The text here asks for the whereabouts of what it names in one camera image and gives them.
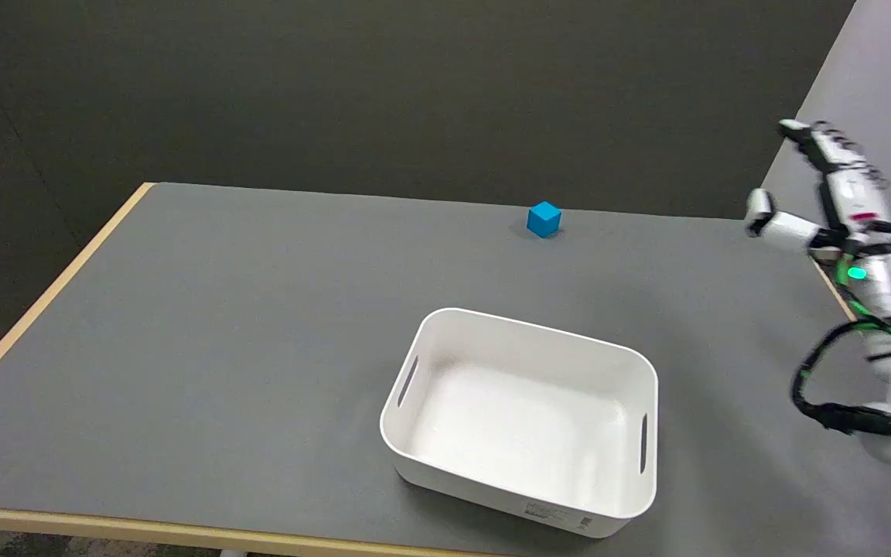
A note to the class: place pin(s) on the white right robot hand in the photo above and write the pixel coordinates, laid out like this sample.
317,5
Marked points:
848,189

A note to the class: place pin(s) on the blue wooden cube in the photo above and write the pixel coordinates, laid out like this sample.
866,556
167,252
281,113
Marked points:
544,219

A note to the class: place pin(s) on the white plastic storage bin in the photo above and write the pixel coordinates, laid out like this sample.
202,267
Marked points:
523,418

